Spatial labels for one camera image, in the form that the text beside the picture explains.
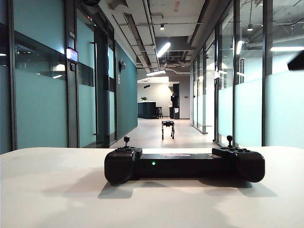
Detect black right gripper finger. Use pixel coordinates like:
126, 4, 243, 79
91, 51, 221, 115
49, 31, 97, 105
287, 50, 304, 71

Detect black dual-joystick remote control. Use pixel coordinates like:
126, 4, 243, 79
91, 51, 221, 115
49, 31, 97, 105
104, 135, 266, 185

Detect black quadruped robot dog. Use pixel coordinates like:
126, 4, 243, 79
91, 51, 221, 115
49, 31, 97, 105
161, 120, 175, 140

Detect glowing door display panel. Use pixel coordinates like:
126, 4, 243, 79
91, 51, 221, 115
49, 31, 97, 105
66, 47, 79, 64

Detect wide linear light behind glass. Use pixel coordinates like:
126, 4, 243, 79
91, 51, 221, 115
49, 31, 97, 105
270, 46, 304, 52

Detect short linear light behind glass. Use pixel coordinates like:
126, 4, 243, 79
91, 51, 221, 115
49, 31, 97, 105
235, 40, 244, 56

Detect long linear ceiling light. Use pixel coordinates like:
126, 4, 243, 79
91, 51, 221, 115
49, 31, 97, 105
156, 42, 171, 58

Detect curved linear ceiling light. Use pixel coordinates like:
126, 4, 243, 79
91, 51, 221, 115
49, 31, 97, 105
145, 69, 167, 77

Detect dark counter with white top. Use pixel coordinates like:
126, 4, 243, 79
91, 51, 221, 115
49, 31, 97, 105
137, 101, 159, 119

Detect long vertical door handle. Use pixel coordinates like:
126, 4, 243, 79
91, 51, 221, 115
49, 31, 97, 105
91, 41, 98, 136

